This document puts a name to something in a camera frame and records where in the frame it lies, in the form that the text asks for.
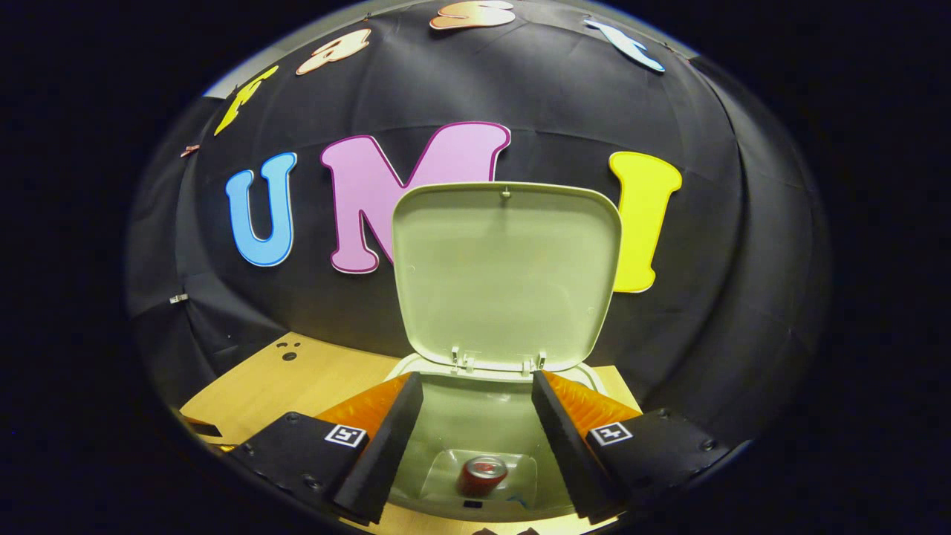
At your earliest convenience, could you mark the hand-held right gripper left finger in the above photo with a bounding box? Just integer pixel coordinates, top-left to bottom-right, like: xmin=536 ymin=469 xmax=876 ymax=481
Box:
xmin=223 ymin=372 xmax=424 ymax=525

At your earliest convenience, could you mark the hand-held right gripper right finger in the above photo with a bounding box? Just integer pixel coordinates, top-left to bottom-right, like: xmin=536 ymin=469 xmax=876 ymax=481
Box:
xmin=531 ymin=370 xmax=733 ymax=525

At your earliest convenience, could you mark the red pop can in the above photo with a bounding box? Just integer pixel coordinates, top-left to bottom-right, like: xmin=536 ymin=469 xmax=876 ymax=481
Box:
xmin=457 ymin=455 xmax=510 ymax=497

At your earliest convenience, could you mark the pale green desktop garbage bin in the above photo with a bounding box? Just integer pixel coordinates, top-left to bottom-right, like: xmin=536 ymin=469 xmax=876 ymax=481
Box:
xmin=386 ymin=181 xmax=623 ymax=522

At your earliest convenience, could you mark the wooden desktop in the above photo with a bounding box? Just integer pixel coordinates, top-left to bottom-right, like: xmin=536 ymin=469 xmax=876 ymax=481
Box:
xmin=181 ymin=332 xmax=643 ymax=535

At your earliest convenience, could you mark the black backdrop cloth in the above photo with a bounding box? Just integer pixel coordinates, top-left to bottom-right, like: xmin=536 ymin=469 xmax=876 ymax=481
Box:
xmin=125 ymin=0 xmax=829 ymax=447

